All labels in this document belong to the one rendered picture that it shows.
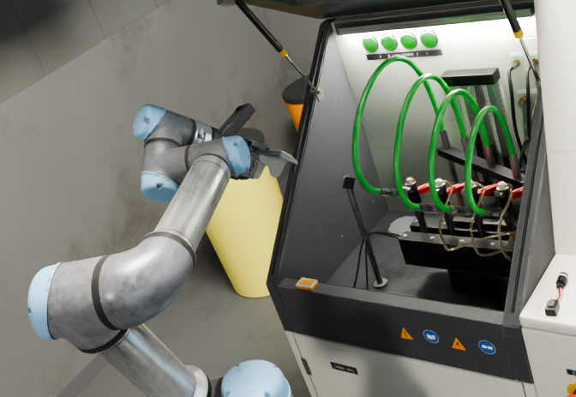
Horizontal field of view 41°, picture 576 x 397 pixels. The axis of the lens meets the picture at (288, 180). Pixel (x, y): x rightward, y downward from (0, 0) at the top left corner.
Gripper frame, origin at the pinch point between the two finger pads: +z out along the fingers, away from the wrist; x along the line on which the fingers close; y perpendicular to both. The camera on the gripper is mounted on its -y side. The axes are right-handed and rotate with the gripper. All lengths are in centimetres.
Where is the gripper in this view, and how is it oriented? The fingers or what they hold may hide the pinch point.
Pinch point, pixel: (284, 159)
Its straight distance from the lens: 175.4
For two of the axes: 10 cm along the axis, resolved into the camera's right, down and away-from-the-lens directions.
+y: -2.1, 9.6, -1.9
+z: 8.1, 2.7, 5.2
